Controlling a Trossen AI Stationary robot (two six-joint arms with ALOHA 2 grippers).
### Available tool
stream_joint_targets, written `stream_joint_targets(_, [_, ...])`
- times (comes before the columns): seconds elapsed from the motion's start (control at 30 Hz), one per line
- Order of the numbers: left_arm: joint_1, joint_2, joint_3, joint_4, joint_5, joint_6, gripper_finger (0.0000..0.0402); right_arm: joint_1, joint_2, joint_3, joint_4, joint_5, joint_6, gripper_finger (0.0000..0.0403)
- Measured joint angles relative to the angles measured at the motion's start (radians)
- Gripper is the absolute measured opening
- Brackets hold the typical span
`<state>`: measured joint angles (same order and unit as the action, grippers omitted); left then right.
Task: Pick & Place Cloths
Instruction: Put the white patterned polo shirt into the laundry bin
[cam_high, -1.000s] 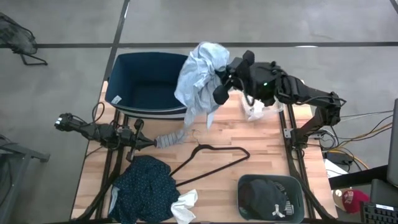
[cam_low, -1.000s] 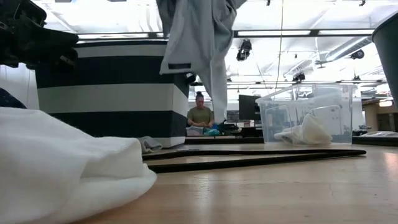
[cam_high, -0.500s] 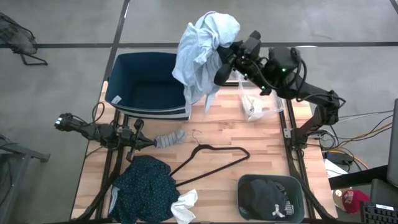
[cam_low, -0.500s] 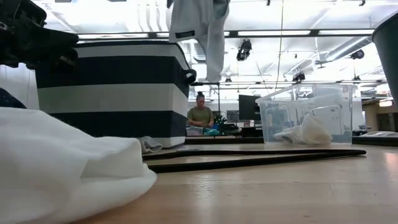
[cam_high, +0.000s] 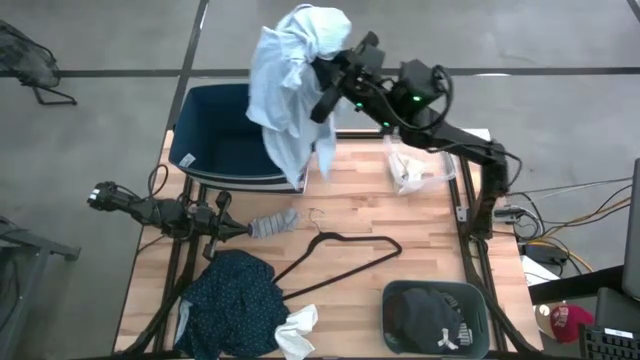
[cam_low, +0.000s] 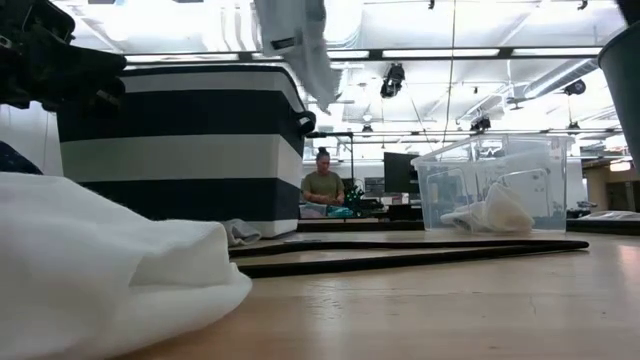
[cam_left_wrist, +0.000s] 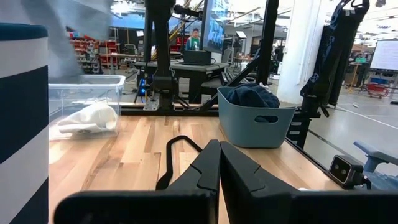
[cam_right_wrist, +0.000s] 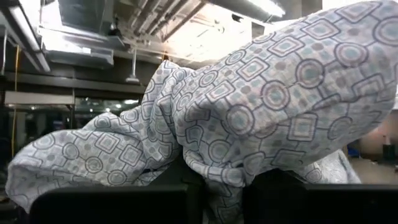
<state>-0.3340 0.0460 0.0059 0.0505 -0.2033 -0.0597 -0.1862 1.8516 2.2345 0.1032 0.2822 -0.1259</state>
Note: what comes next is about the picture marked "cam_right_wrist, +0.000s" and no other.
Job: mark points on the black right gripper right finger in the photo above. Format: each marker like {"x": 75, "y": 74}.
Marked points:
{"x": 280, "y": 202}

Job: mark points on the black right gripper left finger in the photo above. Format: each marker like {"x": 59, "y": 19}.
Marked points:
{"x": 168, "y": 205}

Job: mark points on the light blue patterned cloth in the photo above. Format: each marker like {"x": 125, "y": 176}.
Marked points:
{"x": 248, "y": 109}

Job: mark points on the hanging pendant lamp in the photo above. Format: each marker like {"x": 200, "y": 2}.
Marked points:
{"x": 133, "y": 77}

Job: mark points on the ceiling strip light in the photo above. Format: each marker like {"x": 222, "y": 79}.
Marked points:
{"x": 31, "y": 40}

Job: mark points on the ceiling air duct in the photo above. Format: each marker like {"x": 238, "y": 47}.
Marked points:
{"x": 248, "y": 7}

